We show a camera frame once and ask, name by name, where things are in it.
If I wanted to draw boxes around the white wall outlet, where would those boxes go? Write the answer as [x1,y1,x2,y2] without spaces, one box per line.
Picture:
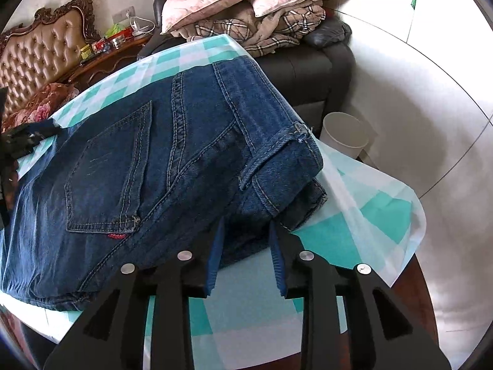
[112,6,136,24]

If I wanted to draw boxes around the dark wooden table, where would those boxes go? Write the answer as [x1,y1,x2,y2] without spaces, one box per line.
[391,252,440,342]

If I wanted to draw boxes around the carved wooden nightstand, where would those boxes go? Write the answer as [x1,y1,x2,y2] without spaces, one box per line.
[67,33,155,90]

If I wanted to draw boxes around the brown plaid blanket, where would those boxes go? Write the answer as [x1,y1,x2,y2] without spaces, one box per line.
[171,2,327,58]

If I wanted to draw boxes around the teal white checkered tablecloth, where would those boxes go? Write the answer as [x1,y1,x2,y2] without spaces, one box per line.
[0,34,426,370]

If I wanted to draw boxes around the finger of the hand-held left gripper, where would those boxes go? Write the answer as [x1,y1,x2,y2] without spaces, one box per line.
[0,121,59,159]

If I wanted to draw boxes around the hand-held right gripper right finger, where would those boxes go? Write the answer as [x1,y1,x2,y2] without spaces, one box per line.
[269,221,451,370]

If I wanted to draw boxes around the black leather armchair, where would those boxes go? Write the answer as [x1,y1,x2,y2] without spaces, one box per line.
[138,0,356,134]

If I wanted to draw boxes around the green plastic bag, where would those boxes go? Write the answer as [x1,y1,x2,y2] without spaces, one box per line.
[104,23,128,41]

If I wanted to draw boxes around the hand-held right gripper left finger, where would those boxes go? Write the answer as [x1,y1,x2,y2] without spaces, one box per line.
[43,220,228,370]

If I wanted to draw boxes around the white charger with cable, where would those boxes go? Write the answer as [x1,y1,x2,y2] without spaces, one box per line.
[128,14,155,35]

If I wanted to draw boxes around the tufted leather carved headboard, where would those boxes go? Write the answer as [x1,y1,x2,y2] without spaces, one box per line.
[0,0,101,118]

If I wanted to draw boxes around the blue denim pants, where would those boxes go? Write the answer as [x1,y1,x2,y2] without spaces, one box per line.
[0,55,328,312]

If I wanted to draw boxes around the red floral blanket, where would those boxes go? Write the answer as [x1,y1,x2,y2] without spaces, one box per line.
[1,82,80,132]

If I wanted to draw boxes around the white waste bin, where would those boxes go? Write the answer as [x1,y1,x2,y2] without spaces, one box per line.
[321,112,371,159]

